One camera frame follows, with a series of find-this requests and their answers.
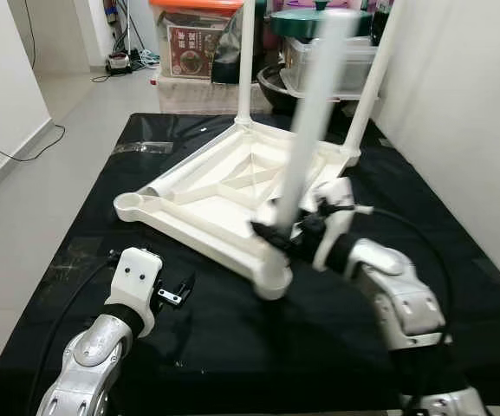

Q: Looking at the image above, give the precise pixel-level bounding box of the clear tape strip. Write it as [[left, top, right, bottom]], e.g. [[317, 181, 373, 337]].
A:
[[111, 139, 177, 155]]

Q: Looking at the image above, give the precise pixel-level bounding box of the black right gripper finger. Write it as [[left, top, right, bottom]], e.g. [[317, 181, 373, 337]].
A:
[[251, 221, 295, 254]]

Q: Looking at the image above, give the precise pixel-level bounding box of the black floor cable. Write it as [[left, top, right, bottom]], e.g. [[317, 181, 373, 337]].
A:
[[0, 121, 67, 163]]

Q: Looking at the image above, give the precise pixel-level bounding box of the large black basin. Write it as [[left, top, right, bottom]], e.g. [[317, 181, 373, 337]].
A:
[[256, 65, 320, 114]]

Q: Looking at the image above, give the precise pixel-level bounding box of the black plastic bag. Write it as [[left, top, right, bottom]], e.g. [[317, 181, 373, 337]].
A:
[[213, 26, 242, 86]]

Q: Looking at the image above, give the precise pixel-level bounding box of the beige cloth covered bench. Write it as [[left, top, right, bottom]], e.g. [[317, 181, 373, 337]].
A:
[[154, 76, 272, 114]]

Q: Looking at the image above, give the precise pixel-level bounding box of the black tablecloth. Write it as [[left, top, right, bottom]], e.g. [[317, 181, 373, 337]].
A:
[[0, 111, 500, 415]]

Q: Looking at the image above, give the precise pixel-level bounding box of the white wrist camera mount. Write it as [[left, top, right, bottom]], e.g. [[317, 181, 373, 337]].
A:
[[107, 247, 164, 339], [297, 178, 372, 270]]

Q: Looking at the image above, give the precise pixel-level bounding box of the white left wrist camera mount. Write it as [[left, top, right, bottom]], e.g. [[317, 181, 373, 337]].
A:
[[107, 247, 164, 339]]

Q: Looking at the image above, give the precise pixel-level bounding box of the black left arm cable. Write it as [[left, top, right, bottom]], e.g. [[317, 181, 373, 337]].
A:
[[24, 251, 120, 416]]

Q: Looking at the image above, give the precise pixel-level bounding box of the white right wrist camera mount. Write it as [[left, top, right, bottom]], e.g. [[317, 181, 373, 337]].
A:
[[297, 178, 372, 270]]

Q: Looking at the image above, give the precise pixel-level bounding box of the red printed carton box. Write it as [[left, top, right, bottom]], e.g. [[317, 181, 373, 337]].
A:
[[167, 24, 218, 79]]

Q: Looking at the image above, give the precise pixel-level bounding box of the green round pot lid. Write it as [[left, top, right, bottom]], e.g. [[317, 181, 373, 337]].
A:
[[269, 7, 376, 37]]

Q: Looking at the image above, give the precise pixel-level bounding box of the clear tape patch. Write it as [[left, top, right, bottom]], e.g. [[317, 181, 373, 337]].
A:
[[55, 234, 116, 278]]

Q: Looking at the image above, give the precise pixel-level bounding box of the clear plastic storage box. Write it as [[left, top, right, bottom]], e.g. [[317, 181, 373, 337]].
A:
[[280, 36, 380, 98]]

